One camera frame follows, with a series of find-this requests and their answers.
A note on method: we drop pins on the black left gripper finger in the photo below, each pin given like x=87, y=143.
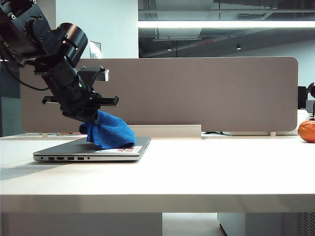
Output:
x=91, y=118
x=73, y=117

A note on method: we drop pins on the black monitor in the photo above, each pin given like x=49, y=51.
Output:
x=305, y=96

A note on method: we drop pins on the brown desk divider panel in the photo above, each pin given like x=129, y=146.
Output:
x=184, y=93

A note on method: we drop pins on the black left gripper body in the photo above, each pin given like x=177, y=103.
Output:
x=73, y=96

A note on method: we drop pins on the small wall sign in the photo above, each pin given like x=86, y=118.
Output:
x=95, y=49

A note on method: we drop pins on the blue microfiber rag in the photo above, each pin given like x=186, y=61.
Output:
x=110, y=130

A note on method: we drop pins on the red white laptop sticker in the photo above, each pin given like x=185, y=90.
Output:
x=126, y=149

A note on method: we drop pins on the white ceiling light strip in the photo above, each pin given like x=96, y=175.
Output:
x=221, y=24

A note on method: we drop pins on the silver closed laptop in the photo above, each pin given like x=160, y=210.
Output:
x=73, y=151

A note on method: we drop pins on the orange mandarin fruit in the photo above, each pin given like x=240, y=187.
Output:
x=307, y=131

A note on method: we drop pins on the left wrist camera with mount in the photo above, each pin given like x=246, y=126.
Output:
x=98, y=75

